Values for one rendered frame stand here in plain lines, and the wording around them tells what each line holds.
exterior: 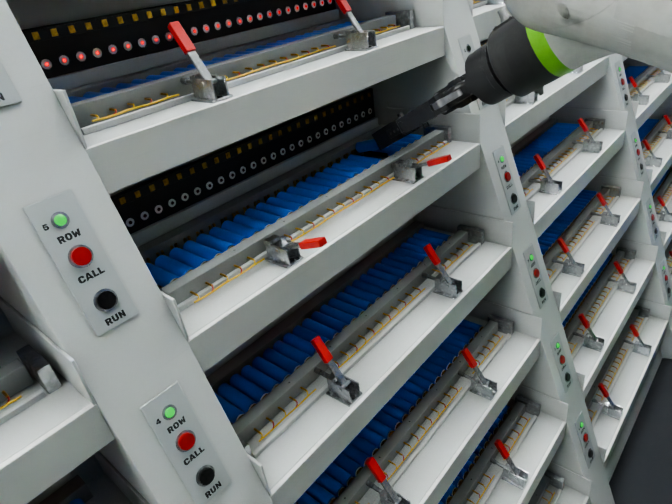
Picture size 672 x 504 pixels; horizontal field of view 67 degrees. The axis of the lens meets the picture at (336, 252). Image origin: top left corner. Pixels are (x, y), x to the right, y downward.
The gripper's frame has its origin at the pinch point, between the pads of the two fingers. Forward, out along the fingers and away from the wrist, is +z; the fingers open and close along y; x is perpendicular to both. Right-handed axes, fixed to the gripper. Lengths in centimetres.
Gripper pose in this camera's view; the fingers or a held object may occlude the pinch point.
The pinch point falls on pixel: (396, 130)
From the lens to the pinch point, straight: 83.4
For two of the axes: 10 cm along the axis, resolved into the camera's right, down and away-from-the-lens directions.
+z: -6.0, 2.3, 7.6
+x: 4.9, 8.6, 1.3
